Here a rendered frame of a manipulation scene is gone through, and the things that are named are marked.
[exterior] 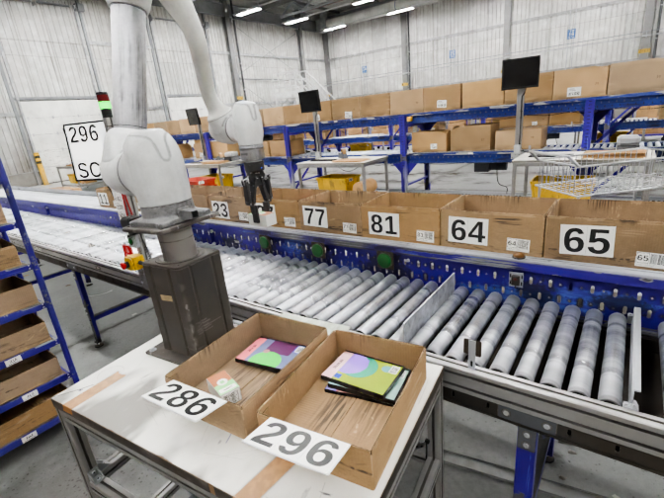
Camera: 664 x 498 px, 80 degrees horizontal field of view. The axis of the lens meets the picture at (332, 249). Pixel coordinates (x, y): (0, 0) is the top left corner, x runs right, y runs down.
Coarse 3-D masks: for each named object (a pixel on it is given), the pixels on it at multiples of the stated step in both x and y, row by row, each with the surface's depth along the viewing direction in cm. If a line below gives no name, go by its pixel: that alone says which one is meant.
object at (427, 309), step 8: (448, 280) 155; (440, 288) 149; (448, 288) 156; (432, 296) 143; (440, 296) 150; (448, 296) 157; (424, 304) 138; (432, 304) 144; (440, 304) 151; (416, 312) 133; (424, 312) 139; (432, 312) 145; (408, 320) 129; (416, 320) 134; (424, 320) 140; (408, 328) 129; (416, 328) 135; (408, 336) 130
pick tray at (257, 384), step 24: (240, 336) 128; (264, 336) 137; (288, 336) 131; (312, 336) 125; (192, 360) 112; (216, 360) 120; (192, 384) 113; (240, 384) 112; (264, 384) 97; (240, 408) 91; (240, 432) 94
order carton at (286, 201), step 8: (272, 192) 248; (280, 192) 254; (288, 192) 252; (296, 192) 247; (304, 192) 244; (312, 192) 240; (320, 192) 236; (256, 200) 229; (272, 200) 221; (280, 200) 217; (288, 200) 214; (296, 200) 249; (280, 208) 220; (288, 208) 216; (296, 208) 212; (280, 216) 222; (288, 216) 218; (296, 216) 214; (280, 224) 224; (296, 224) 216
